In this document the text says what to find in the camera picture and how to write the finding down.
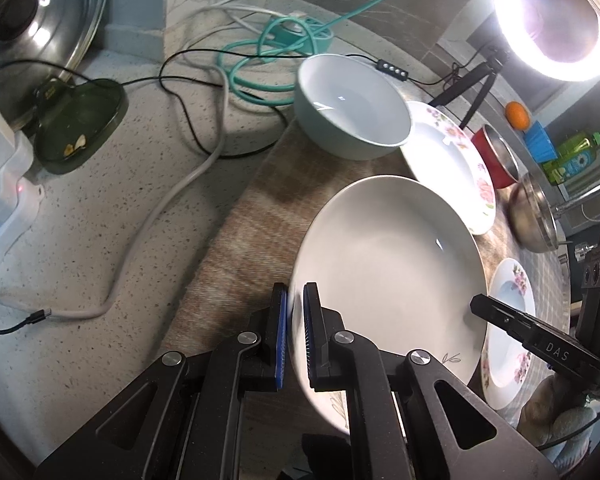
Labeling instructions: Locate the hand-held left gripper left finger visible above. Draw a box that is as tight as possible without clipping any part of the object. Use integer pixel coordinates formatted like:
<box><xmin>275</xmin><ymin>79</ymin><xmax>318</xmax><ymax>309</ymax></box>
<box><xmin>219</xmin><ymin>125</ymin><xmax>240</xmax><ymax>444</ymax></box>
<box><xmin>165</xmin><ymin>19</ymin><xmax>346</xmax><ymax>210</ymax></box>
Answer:
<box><xmin>35</xmin><ymin>282</ymin><xmax>288</xmax><ymax>480</ymax></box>

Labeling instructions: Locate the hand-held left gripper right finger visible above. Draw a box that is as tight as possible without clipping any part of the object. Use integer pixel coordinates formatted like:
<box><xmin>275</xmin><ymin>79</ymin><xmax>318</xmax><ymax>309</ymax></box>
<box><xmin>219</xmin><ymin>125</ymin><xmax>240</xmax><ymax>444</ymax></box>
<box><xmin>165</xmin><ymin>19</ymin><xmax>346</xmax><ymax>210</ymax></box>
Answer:
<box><xmin>302</xmin><ymin>282</ymin><xmax>557</xmax><ymax>480</ymax></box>

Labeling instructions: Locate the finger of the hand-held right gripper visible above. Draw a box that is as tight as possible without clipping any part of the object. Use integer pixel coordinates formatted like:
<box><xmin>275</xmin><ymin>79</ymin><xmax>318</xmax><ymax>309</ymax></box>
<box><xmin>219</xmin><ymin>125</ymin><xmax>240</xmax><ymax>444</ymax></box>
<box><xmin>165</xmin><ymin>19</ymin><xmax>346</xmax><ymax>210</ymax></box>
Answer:
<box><xmin>470</xmin><ymin>294</ymin><xmax>600</xmax><ymax>387</ymax></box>

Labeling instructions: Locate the plain white plate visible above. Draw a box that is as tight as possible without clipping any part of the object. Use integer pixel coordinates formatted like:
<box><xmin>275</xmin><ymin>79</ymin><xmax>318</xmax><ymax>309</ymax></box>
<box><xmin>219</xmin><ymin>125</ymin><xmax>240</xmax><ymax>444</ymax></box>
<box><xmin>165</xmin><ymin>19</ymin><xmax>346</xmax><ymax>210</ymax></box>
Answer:
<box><xmin>287</xmin><ymin>176</ymin><xmax>491</xmax><ymax>433</ymax></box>

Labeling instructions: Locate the teal bowl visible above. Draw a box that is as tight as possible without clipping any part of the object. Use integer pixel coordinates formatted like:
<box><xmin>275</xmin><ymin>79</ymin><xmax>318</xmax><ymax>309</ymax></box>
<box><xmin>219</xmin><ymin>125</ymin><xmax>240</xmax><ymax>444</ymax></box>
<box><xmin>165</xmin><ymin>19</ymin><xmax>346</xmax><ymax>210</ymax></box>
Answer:
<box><xmin>293</xmin><ymin>53</ymin><xmax>412</xmax><ymax>161</ymax></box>

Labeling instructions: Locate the person's right hand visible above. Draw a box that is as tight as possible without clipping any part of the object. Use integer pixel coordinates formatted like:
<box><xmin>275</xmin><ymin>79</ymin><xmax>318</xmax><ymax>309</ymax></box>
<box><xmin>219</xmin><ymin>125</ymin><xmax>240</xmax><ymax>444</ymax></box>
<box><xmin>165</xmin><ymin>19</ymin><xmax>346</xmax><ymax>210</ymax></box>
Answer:
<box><xmin>520</xmin><ymin>374</ymin><xmax>598</xmax><ymax>457</ymax></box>

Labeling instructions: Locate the small floral plate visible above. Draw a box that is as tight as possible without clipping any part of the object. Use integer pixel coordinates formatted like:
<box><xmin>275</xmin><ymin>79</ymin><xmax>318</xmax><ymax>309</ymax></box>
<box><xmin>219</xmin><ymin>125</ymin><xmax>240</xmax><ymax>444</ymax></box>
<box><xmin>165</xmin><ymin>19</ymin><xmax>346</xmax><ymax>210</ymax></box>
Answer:
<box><xmin>480</xmin><ymin>258</ymin><xmax>537</xmax><ymax>411</ymax></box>

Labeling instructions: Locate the plaid placemat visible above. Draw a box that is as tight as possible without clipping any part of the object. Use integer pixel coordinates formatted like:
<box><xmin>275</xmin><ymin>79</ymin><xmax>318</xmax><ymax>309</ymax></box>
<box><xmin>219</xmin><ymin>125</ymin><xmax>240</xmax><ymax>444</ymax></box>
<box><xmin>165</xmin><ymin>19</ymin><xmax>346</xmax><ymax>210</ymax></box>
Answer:
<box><xmin>159</xmin><ymin>95</ymin><xmax>572</xmax><ymax>480</ymax></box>

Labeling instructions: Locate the chrome faucet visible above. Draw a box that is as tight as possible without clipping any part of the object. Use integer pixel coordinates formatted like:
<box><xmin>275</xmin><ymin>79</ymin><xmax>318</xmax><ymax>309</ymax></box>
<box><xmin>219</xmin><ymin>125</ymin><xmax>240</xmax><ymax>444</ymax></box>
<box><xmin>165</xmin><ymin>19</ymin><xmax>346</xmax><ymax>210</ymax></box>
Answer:
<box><xmin>552</xmin><ymin>179</ymin><xmax>600</xmax><ymax>217</ymax></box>

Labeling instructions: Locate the stainless steel bowl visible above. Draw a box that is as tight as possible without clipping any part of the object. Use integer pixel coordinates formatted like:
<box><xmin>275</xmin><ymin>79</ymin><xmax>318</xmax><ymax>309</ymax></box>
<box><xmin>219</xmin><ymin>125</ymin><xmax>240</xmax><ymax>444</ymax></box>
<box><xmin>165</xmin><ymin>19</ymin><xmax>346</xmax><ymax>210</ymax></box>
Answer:
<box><xmin>509</xmin><ymin>172</ymin><xmax>561</xmax><ymax>253</ymax></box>

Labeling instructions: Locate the green dish soap bottle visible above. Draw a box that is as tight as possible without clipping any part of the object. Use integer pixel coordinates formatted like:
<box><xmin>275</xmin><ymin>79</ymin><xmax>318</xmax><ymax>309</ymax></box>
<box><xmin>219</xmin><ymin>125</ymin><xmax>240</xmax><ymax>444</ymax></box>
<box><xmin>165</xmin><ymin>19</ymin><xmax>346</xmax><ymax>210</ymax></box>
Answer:
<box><xmin>542</xmin><ymin>127</ymin><xmax>600</xmax><ymax>184</ymax></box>

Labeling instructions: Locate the blue ribbed cup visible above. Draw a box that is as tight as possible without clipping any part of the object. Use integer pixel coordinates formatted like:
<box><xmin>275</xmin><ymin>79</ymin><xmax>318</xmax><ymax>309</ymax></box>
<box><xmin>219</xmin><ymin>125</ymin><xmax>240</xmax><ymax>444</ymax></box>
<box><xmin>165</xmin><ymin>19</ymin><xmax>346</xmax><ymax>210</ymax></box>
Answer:
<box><xmin>524</xmin><ymin>122</ymin><xmax>554</xmax><ymax>163</ymax></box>

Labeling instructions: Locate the red steel-lined bowl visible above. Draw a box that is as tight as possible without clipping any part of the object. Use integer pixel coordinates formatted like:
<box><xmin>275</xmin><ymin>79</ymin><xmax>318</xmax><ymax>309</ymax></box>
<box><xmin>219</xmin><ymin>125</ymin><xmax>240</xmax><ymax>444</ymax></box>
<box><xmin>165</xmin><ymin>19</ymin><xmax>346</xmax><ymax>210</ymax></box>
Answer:
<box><xmin>470</xmin><ymin>124</ymin><xmax>521</xmax><ymax>190</ymax></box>

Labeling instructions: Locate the large floral plate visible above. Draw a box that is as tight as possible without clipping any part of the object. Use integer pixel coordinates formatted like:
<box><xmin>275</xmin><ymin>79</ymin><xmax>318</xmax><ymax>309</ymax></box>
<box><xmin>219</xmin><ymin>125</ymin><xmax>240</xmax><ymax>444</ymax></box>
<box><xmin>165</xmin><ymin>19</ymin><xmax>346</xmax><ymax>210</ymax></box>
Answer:
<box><xmin>399</xmin><ymin>101</ymin><xmax>497</xmax><ymax>235</ymax></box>

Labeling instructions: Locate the orange fruit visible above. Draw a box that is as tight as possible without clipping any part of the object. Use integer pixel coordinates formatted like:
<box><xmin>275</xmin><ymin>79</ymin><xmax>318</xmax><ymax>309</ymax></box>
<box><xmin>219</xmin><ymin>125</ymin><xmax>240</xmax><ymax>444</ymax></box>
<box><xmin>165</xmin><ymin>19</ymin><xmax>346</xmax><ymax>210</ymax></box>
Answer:
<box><xmin>506</xmin><ymin>101</ymin><xmax>531</xmax><ymax>131</ymax></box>

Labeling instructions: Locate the black inline remote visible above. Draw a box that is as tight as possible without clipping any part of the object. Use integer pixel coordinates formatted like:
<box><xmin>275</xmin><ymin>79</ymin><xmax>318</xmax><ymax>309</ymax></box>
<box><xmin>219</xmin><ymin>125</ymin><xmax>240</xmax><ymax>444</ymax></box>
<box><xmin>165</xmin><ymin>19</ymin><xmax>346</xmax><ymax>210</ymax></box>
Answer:
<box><xmin>377</xmin><ymin>59</ymin><xmax>412</xmax><ymax>80</ymax></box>

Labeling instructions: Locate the dark green dish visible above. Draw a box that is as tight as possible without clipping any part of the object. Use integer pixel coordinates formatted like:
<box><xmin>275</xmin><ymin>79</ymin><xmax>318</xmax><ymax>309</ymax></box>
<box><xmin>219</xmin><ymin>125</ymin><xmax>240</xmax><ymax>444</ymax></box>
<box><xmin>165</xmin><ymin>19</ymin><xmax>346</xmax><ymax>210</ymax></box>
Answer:
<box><xmin>32</xmin><ymin>78</ymin><xmax>130</xmax><ymax>176</ymax></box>

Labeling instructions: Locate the teal power strip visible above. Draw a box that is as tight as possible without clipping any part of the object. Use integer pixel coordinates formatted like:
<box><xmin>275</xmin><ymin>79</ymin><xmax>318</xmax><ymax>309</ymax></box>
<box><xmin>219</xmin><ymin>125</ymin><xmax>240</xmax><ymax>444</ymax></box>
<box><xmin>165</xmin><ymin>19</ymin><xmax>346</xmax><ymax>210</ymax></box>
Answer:
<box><xmin>266</xmin><ymin>14</ymin><xmax>334</xmax><ymax>55</ymax></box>

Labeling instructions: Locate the white power strip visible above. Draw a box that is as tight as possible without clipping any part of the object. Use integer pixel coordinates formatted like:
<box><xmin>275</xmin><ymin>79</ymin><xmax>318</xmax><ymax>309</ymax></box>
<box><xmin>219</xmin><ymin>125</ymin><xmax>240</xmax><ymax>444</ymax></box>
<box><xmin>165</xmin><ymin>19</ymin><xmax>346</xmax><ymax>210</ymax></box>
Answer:
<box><xmin>0</xmin><ymin>105</ymin><xmax>47</xmax><ymax>281</ymax></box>

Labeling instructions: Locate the steel pot lid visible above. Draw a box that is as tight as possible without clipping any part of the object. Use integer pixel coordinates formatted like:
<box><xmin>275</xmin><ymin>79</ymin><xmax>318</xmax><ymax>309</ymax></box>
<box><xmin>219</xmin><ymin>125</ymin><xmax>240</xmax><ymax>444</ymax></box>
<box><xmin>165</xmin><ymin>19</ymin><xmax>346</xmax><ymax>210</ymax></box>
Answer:
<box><xmin>0</xmin><ymin>0</ymin><xmax>112</xmax><ymax>128</ymax></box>

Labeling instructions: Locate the white thick cable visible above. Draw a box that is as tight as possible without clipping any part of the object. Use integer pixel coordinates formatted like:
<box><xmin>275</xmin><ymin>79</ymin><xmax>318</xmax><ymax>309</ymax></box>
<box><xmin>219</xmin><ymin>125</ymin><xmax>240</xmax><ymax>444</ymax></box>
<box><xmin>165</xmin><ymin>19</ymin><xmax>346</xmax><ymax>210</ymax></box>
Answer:
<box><xmin>0</xmin><ymin>0</ymin><xmax>311</xmax><ymax>320</ymax></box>

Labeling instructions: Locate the black thin cable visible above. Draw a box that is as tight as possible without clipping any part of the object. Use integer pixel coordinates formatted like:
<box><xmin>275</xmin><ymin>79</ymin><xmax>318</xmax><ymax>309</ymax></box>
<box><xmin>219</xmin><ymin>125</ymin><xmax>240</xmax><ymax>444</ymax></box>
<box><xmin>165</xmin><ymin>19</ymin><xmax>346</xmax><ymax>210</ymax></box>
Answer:
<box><xmin>0</xmin><ymin>49</ymin><xmax>491</xmax><ymax>157</ymax></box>

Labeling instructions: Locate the black charging cable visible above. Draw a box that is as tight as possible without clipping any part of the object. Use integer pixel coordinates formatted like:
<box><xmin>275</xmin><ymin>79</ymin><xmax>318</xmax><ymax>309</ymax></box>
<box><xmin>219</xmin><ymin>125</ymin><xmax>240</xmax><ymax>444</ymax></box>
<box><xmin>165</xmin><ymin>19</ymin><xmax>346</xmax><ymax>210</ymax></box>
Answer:
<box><xmin>0</xmin><ymin>309</ymin><xmax>50</xmax><ymax>336</ymax></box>

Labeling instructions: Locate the teal cable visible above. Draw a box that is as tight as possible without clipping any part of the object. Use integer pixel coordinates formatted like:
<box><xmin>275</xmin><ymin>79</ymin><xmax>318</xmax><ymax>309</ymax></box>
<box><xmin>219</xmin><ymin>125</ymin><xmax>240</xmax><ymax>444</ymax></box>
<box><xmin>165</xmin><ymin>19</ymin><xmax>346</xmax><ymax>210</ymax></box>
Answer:
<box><xmin>216</xmin><ymin>0</ymin><xmax>433</xmax><ymax>107</ymax></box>

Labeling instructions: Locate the ring light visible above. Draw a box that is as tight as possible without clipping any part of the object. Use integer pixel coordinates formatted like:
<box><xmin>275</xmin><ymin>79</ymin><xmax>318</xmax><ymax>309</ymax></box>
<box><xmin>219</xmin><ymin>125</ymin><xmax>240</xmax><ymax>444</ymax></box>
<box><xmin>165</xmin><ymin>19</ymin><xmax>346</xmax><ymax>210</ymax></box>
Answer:
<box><xmin>494</xmin><ymin>0</ymin><xmax>600</xmax><ymax>82</ymax></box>

